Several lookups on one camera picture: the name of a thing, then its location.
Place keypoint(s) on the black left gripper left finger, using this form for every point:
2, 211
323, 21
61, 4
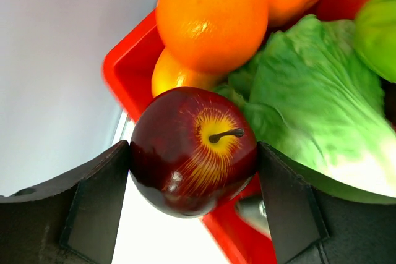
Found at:
71, 218

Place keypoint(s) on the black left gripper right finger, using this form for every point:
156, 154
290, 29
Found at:
315, 219

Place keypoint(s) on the green lettuce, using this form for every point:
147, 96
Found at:
307, 94

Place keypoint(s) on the dark red apple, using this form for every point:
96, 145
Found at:
192, 151

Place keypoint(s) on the yellow mango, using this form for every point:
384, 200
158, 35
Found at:
169, 73

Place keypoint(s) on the green apple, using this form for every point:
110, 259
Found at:
374, 38

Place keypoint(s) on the large orange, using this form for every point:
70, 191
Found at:
214, 36

